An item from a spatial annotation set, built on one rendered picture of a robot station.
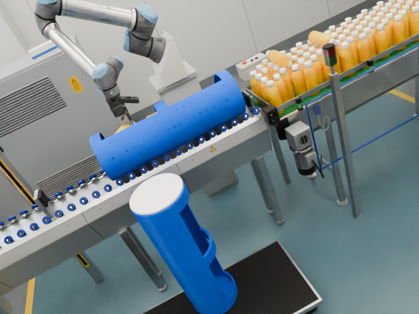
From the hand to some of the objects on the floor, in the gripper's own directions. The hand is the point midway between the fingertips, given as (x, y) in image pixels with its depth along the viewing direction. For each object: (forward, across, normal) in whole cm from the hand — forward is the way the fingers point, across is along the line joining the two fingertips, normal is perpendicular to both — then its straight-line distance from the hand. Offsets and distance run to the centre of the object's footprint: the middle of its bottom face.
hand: (133, 123), depth 215 cm
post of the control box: (+118, -23, +88) cm, 149 cm away
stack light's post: (+118, +42, +106) cm, 164 cm away
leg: (+118, -1, +61) cm, 133 cm away
